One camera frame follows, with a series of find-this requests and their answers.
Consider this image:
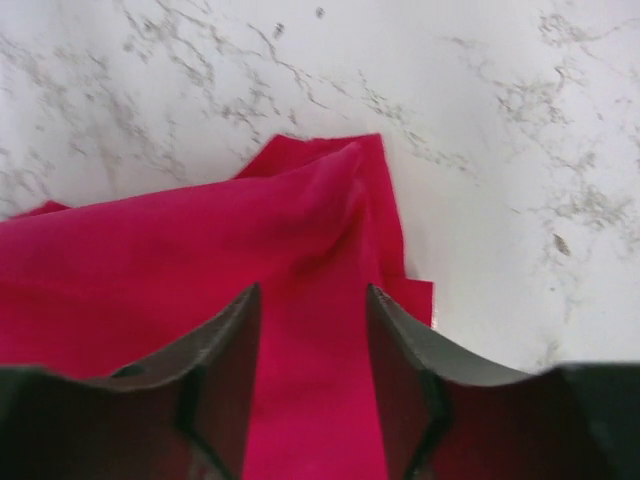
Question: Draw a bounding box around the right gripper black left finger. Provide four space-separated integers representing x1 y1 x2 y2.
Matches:
1 285 261 479

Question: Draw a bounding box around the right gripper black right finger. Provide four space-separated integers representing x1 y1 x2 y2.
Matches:
367 286 639 479

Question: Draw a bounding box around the red t-shirt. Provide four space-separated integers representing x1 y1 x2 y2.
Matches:
1 134 432 479

